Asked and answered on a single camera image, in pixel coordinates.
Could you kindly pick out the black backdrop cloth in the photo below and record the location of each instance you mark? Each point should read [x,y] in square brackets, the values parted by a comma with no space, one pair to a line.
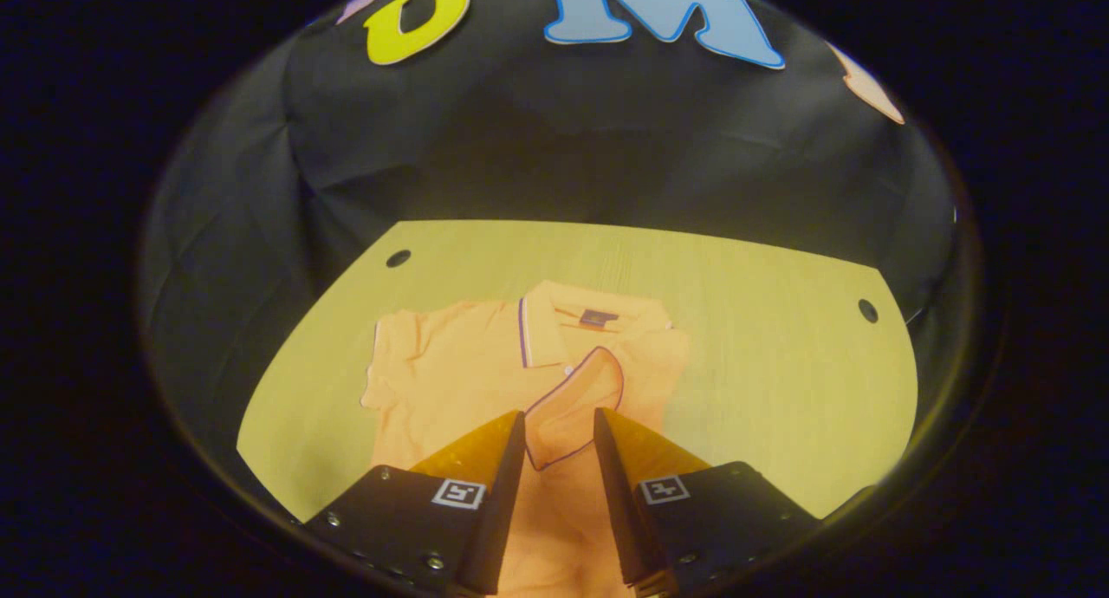
[554,156]

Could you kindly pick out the orange T-shirt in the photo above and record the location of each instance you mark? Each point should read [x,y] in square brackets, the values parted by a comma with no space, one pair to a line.
[450,373]

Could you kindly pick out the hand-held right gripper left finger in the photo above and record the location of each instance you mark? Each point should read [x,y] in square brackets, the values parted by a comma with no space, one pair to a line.
[502,503]

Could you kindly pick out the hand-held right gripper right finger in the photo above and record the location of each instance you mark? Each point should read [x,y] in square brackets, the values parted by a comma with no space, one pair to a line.
[615,503]

